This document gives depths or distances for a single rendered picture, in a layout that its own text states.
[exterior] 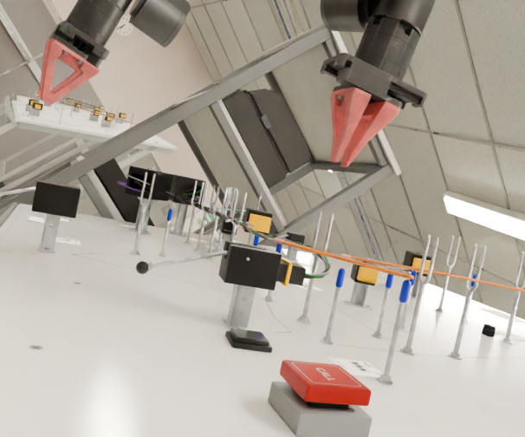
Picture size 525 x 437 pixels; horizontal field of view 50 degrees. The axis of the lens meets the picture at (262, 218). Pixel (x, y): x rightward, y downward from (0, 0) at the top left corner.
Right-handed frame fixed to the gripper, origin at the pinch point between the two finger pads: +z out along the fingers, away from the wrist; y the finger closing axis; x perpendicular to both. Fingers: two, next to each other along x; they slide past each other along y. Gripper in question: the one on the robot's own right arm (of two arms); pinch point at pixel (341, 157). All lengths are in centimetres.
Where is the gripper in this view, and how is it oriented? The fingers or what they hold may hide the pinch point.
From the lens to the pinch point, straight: 61.2
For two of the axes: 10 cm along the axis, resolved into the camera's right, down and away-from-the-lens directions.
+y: -9.0, -3.6, -2.6
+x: 2.3, 1.2, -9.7
